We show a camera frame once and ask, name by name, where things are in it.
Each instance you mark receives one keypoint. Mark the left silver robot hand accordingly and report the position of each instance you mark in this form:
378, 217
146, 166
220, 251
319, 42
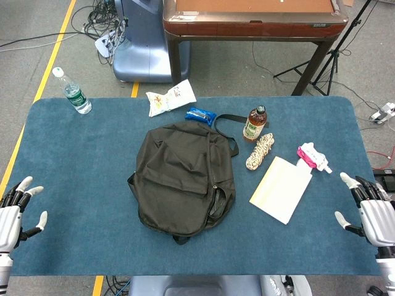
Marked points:
9, 222

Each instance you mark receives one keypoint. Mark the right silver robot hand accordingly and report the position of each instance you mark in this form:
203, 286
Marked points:
379, 219

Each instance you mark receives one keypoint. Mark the black fabric backpack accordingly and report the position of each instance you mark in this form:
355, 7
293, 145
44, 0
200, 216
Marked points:
176, 172

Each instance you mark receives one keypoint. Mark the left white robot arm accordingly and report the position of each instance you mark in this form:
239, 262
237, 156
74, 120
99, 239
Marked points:
4, 271

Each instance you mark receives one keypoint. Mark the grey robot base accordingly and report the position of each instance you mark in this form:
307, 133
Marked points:
200, 286

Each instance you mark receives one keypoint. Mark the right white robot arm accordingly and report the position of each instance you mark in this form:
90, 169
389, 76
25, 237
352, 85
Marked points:
389, 271

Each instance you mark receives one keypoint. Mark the blue table mat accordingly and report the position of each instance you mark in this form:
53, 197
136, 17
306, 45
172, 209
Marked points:
77, 185

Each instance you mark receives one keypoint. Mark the pink white spout pouch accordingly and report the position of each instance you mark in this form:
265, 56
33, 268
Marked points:
310, 157

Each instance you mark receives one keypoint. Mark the white yellow booklet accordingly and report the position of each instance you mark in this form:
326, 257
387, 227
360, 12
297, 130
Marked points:
281, 191

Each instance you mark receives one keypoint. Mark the white power strip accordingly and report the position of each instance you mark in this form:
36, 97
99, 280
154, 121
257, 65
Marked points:
382, 114
105, 43

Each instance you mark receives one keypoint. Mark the clear plastic water bottle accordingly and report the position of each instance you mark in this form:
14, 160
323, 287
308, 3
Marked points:
75, 97

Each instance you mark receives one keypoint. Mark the amber tea bottle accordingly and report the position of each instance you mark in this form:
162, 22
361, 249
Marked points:
254, 124

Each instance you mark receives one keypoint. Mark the black tripod stand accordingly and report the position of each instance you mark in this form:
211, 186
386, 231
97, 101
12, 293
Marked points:
332, 55

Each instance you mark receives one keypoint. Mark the white snack bag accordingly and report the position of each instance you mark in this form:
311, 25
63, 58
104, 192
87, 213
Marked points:
169, 98

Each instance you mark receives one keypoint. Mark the blue foil packet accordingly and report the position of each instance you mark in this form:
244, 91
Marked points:
199, 115

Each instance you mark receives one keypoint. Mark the brown mahjong table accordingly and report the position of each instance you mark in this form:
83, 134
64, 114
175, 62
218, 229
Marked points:
247, 27

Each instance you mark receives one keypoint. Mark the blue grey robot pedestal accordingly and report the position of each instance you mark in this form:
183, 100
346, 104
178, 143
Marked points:
139, 46

